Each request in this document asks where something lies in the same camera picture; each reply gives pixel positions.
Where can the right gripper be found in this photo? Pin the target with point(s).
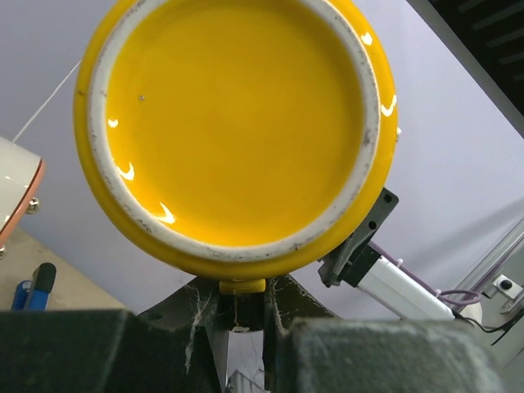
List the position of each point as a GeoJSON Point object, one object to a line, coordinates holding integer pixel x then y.
{"type": "Point", "coordinates": [285, 299]}

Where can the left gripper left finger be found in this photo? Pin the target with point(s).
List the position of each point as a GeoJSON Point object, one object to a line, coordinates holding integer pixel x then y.
{"type": "Point", "coordinates": [97, 351]}

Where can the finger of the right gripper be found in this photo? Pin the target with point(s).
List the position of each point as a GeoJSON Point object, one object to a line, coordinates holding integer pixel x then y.
{"type": "Point", "coordinates": [186, 344]}

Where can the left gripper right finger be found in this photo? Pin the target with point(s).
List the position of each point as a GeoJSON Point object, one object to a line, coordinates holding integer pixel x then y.
{"type": "Point", "coordinates": [337, 355]}

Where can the yellow mug black handle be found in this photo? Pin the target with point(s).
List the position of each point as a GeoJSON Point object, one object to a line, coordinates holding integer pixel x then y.
{"type": "Point", "coordinates": [235, 140]}

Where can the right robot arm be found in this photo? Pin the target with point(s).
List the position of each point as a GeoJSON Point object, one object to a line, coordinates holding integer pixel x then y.
{"type": "Point", "coordinates": [387, 282]}

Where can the white round drawer cabinet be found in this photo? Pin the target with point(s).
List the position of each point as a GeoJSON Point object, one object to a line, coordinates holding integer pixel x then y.
{"type": "Point", "coordinates": [21, 174]}

